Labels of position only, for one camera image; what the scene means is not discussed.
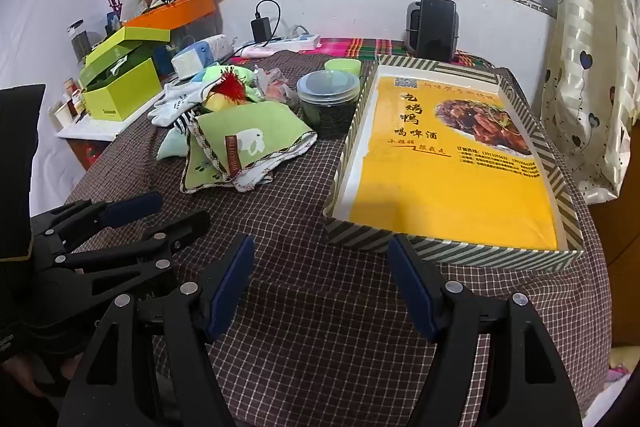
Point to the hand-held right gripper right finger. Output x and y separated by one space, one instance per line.
412 287

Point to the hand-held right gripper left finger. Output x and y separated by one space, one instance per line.
232 287

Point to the clear plastic storage bin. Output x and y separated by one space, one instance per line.
200 32

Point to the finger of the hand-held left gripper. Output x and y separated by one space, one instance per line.
130 209
175 227

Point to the blue face mask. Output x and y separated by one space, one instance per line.
172 144

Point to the white paper cup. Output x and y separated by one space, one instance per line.
62 117

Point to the black white striped sock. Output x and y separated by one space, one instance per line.
184 121

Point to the grey small device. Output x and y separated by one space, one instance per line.
412 27

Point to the yellow green sponge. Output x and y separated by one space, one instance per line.
217 102

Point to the clear plastic bag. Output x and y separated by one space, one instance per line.
275 87

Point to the blue box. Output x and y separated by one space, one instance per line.
162 59

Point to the yellow printed sheet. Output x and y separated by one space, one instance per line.
425 187

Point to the pink cloth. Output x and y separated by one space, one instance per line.
617 374

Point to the lime green box lid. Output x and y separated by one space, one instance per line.
130 36

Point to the blue white tissue pack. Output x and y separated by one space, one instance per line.
192 57

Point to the orange bin lid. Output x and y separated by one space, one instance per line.
175 14

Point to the lime green box base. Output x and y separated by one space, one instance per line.
125 99

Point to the green trimmed handkerchief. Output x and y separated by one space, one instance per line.
205 172

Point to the heart patterned curtain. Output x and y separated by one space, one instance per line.
585 57

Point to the brown checkered tablecloth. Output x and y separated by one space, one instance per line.
300 307

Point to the white side cabinet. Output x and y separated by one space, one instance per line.
95 129

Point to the clear plastic jar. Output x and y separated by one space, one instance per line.
327 112

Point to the colourful plaid cloth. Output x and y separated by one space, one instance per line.
370 47

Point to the dark green box insert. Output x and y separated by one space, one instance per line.
112 67

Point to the red tassel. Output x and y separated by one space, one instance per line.
232 86

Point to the white tube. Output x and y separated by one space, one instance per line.
257 51

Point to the white power strip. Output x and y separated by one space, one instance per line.
305 41

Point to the light green plastic container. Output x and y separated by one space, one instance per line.
342 66

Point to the black charger adapter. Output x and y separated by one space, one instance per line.
261 29

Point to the striped cardboard box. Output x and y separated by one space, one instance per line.
450 252

